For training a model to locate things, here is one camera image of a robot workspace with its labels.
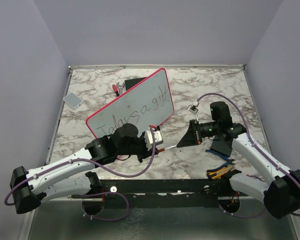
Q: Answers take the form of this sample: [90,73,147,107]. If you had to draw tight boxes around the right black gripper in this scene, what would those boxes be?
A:
[177,119,220,148]

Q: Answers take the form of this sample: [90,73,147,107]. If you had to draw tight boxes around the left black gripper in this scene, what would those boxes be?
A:
[117,131,159,163]

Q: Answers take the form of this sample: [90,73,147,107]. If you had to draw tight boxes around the whiteboard marker pen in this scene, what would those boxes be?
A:
[162,145,177,151]

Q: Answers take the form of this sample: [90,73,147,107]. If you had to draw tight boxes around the pink framed whiteboard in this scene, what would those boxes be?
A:
[85,68,175,138]

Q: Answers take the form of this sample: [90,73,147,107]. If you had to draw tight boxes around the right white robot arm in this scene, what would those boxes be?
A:
[176,101,300,219]

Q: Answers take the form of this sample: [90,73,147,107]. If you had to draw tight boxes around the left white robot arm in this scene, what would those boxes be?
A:
[4,123,162,215]

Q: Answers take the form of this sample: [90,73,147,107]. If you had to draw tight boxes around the yellow utility knife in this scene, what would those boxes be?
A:
[206,168,231,181]

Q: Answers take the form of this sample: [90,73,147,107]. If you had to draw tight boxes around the silver wrench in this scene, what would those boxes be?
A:
[116,82,125,96]

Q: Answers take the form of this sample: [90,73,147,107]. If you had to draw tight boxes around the black box rear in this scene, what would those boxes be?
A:
[124,77,146,91]

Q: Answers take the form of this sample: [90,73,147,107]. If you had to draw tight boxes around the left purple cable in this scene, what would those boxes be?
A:
[4,127,157,207]

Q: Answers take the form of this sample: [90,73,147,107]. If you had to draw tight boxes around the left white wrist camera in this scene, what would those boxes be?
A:
[144,125,164,150]

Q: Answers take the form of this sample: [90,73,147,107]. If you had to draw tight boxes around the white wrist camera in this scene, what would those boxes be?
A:
[144,125,164,150]
[187,101,199,121]

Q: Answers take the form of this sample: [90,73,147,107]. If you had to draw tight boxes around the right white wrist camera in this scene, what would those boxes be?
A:
[187,101,199,121]

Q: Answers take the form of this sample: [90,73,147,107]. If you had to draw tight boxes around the blue handled pliers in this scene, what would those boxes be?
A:
[205,149,235,174]

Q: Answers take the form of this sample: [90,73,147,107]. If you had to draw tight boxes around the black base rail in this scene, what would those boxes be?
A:
[71,177,248,210]

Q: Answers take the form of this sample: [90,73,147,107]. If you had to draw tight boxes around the red handled screwdriver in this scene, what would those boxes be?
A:
[112,84,120,97]

